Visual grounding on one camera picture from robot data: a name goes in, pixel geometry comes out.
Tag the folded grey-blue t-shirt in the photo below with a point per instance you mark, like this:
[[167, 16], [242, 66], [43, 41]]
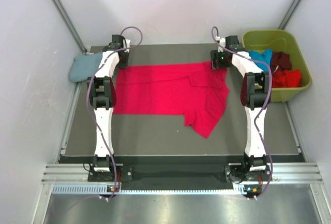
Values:
[[84, 66]]

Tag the corner aluminium post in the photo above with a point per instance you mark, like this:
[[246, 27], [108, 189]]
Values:
[[289, 13], [69, 24]]

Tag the left corner aluminium post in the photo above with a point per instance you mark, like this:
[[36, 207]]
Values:
[[69, 24]]

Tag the bright red t-shirt in bin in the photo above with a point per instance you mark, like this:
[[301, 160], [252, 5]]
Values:
[[287, 79]]

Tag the olive green plastic bin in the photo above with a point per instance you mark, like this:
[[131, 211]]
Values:
[[280, 41]]

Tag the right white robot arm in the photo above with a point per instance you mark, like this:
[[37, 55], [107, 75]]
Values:
[[255, 95]]

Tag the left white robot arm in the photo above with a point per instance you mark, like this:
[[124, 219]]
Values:
[[101, 96]]

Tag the right corner aluminium post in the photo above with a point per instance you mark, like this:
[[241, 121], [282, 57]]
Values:
[[289, 13]]

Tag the grey slotted cable duct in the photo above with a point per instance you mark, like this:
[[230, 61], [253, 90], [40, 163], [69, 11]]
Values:
[[107, 190]]

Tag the cyan blue t-shirt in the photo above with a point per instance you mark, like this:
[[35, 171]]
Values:
[[263, 60]]

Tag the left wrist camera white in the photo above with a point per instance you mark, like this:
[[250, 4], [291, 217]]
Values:
[[126, 45]]

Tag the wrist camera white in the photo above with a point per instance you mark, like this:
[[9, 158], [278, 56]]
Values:
[[126, 45], [221, 43]]

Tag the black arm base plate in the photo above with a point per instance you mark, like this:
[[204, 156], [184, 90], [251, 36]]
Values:
[[177, 177]]

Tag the aluminium front rail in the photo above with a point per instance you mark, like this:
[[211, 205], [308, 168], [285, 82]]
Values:
[[283, 173]]

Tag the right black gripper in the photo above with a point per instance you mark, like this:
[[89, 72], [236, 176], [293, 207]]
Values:
[[215, 56]]

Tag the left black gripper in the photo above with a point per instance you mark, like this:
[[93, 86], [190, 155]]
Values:
[[124, 64]]

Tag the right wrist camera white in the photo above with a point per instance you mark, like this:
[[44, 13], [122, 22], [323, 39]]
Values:
[[221, 43]]

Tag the dark maroon t-shirt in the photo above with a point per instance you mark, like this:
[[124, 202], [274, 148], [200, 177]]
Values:
[[280, 61]]

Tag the crimson red t-shirt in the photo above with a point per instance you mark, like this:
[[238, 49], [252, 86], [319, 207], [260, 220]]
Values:
[[194, 91]]

